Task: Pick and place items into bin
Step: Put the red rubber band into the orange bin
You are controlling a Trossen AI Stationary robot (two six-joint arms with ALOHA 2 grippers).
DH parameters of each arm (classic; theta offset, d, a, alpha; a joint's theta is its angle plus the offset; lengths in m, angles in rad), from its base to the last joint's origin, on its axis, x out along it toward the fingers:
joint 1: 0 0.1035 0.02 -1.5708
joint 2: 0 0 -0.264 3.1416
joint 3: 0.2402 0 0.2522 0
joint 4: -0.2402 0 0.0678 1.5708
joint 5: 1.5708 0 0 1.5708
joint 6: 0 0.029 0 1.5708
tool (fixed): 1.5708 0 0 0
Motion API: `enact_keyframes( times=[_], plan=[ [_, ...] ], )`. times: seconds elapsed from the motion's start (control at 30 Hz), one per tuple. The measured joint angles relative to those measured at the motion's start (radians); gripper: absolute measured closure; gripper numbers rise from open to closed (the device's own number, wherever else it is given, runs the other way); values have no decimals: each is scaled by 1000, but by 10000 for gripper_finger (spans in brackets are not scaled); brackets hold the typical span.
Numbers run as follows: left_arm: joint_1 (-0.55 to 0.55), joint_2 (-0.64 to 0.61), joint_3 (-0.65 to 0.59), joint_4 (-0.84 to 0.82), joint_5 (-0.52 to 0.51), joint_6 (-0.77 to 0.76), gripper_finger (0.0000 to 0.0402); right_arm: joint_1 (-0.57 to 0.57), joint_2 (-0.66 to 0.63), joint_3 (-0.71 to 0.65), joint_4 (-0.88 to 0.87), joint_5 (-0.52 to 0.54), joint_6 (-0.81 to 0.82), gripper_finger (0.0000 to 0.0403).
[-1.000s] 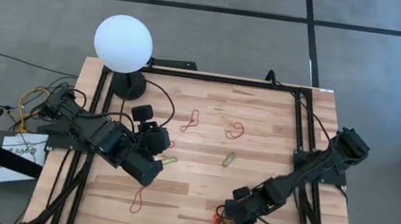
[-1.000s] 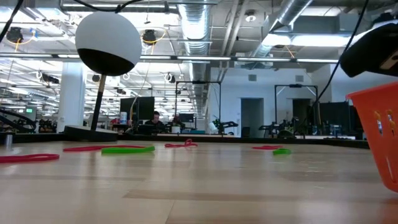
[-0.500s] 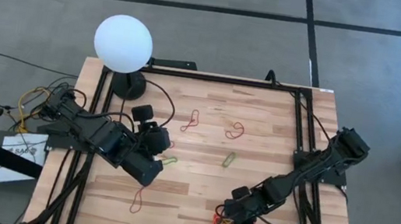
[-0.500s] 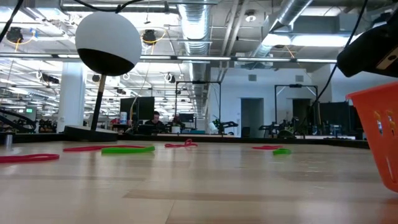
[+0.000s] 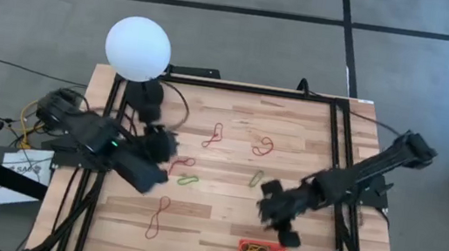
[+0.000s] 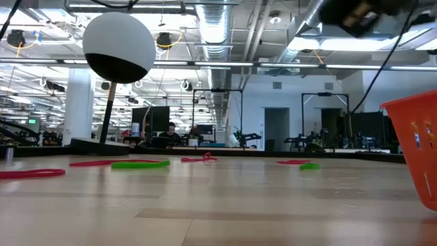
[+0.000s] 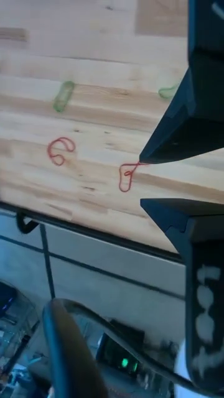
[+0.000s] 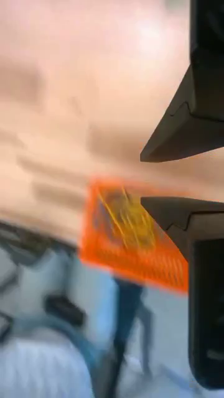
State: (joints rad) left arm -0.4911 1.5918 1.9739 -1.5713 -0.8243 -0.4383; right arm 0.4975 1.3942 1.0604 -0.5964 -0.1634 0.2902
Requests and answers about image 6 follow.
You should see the green rubber band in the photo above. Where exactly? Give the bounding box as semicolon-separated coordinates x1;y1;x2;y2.
299;162;322;172
111;160;171;170

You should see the long red rubber band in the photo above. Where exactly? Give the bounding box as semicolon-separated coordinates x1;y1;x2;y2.
0;168;66;180

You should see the orange plastic mesh bin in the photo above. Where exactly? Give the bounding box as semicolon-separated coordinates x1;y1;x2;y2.
379;89;437;212

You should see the black background panel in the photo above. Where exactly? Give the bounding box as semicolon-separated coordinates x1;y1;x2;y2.
348;111;399;148

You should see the person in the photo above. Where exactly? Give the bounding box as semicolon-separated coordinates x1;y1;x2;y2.
158;121;183;148

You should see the large black monitor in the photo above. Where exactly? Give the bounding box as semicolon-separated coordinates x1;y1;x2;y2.
131;106;171;139

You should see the white globe lamp black base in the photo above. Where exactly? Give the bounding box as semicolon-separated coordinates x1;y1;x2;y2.
70;12;157;156

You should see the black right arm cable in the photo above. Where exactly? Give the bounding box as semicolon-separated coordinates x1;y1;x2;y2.
350;0;420;114

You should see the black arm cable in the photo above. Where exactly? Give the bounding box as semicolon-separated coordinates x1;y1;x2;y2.
350;0;420;114
0;0;22;40

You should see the black background rig frame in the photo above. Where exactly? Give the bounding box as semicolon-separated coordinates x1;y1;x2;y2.
192;88;244;150
301;92;350;137

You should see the black ceiling cable reel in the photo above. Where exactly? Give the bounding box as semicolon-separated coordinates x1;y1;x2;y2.
6;29;27;48
156;31;173;51

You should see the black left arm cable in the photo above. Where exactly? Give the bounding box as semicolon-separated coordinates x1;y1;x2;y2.
0;0;22;40

